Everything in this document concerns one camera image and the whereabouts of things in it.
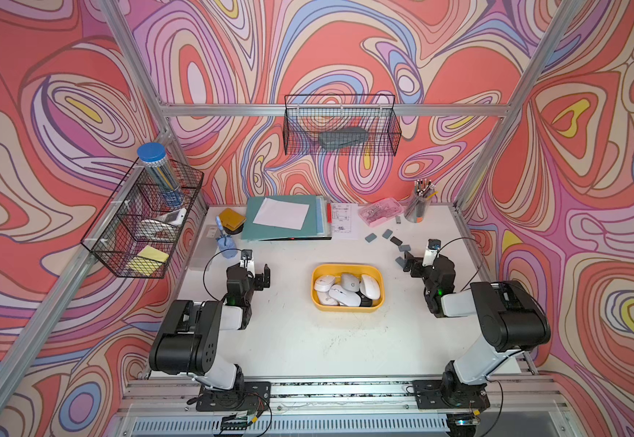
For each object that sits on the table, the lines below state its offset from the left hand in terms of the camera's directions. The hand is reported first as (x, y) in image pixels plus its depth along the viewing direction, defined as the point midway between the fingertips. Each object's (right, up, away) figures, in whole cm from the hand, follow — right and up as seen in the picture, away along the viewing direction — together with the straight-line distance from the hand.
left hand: (254, 265), depth 94 cm
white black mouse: (+39, -8, -5) cm, 40 cm away
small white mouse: (+25, -6, -3) cm, 25 cm away
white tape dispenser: (-19, +13, -23) cm, 32 cm away
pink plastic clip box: (+48, +20, +24) cm, 57 cm away
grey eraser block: (+43, +9, +15) cm, 47 cm away
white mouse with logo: (+32, -10, -5) cm, 34 cm away
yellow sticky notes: (-18, +5, -30) cm, 35 cm away
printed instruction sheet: (+34, +16, +21) cm, 43 cm away
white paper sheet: (+8, +19, +21) cm, 29 cm away
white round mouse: (+25, -11, -5) cm, 27 cm away
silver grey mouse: (+33, -5, -5) cm, 34 cm away
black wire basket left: (-28, +11, -28) cm, 41 cm away
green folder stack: (+22, +15, +18) cm, 32 cm away
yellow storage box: (+29, -2, 0) cm, 29 cm away
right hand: (+59, +2, +2) cm, 59 cm away
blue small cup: (-11, +8, +3) cm, 14 cm away
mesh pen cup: (+63, +22, +16) cm, 69 cm away
